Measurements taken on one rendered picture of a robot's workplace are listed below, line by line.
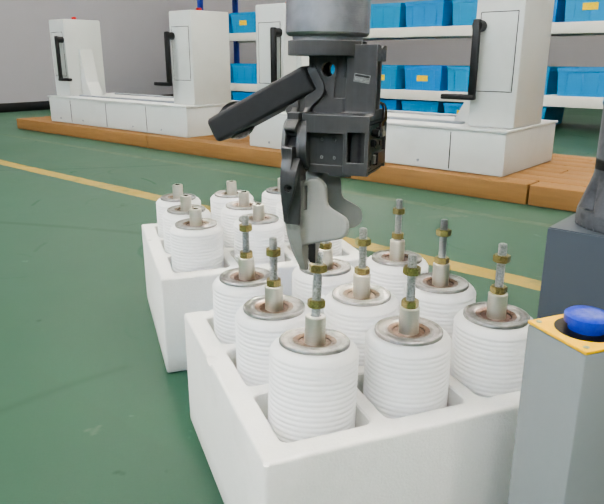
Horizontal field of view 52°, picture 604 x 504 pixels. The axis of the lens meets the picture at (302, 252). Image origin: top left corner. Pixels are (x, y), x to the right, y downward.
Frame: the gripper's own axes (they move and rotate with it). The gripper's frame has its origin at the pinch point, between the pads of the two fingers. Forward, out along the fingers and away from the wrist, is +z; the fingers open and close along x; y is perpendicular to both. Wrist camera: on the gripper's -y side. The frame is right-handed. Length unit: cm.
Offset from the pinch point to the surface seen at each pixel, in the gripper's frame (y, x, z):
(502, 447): 21.1, 7.9, 22.3
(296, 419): 1.0, -3.6, 16.7
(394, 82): -101, 531, -5
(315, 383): 2.7, -3.0, 12.6
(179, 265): -36, 37, 17
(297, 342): -0.5, 0.4, 10.1
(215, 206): -42, 63, 12
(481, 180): 4, 200, 25
